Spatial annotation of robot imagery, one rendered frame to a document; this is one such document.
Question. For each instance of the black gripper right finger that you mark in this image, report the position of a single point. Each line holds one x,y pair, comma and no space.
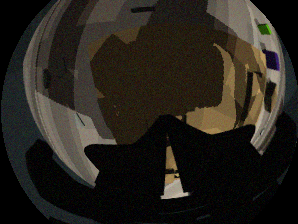
193,149

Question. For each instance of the tan block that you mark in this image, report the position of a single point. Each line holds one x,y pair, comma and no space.
270,96

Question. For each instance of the purple cube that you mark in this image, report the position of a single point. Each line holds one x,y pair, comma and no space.
272,60

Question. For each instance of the green block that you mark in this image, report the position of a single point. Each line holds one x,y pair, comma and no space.
264,29

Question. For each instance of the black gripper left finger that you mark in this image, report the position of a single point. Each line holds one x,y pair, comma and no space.
147,155

